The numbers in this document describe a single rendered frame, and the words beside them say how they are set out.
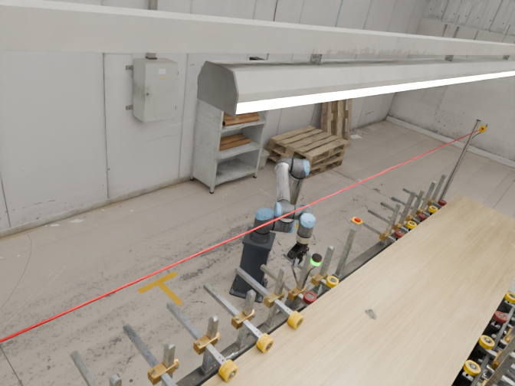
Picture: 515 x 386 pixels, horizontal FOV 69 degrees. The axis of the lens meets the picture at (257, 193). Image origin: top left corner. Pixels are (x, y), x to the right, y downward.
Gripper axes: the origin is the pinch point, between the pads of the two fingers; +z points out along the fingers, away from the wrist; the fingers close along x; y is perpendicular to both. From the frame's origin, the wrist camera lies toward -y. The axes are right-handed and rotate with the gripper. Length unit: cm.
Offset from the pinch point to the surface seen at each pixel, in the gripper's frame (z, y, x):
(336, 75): -135, -83, -46
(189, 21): -145, -126, -44
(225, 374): 5, -80, -27
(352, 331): 11, -2, -50
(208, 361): 21, -74, -9
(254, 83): -135, -111, -46
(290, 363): 11, -47, -41
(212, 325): -6, -74, -9
